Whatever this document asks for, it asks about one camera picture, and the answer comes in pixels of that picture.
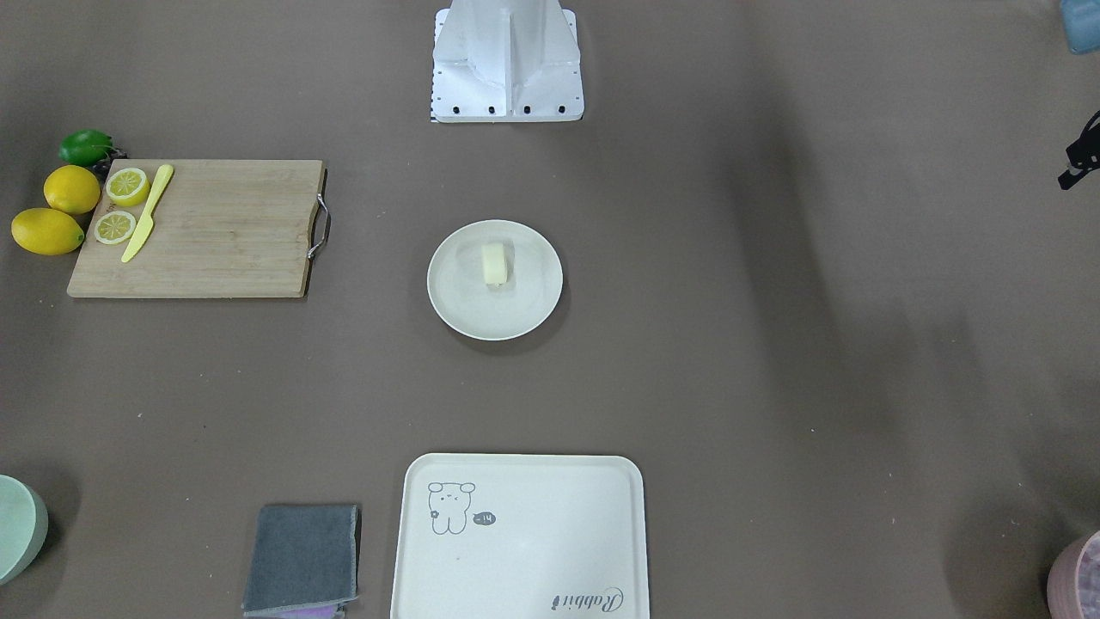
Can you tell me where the mint green bowl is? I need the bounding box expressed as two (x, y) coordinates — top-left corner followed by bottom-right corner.
(1, 475), (48, 585)

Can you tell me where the yellow plastic knife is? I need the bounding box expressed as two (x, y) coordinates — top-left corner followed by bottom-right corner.
(120, 164), (175, 263)

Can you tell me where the lemon slice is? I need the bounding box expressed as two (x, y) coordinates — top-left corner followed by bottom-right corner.
(103, 168), (152, 208)
(90, 209), (138, 246)

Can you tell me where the cream round plate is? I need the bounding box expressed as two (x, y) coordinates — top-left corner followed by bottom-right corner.
(425, 219), (565, 341)

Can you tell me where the green lime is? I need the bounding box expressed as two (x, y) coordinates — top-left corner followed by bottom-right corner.
(58, 129), (114, 168)

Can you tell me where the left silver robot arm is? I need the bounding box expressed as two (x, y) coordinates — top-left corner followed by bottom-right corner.
(1058, 0), (1099, 55)

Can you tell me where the bamboo cutting board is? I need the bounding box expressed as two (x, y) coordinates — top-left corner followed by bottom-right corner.
(68, 158), (327, 298)

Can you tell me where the folded grey cloth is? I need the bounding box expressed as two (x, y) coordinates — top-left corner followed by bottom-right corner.
(242, 502), (360, 618)

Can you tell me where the pink ice bowl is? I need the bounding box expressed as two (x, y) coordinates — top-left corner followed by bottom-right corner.
(1046, 531), (1099, 618)

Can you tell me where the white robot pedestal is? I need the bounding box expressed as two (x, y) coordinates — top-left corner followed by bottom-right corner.
(430, 1), (585, 123)

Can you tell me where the yellow lemon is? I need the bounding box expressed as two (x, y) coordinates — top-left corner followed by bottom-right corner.
(43, 164), (100, 215)
(10, 208), (85, 255)

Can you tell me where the cream rabbit tray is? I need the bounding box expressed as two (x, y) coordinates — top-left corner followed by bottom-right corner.
(391, 453), (650, 618)

